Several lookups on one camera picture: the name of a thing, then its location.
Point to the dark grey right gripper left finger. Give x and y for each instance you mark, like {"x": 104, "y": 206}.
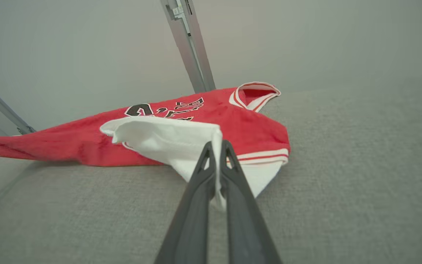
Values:
{"x": 192, "y": 220}

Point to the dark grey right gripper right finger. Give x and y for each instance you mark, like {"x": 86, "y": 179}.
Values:
{"x": 244, "y": 220}

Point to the red basketball jersey white trim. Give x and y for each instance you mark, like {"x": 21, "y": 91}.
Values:
{"x": 233, "y": 124}

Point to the grey fabric sofa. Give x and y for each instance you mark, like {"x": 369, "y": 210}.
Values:
{"x": 343, "y": 183}

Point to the aluminium frame post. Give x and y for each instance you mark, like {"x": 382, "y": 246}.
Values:
{"x": 4, "y": 106}
{"x": 191, "y": 47}

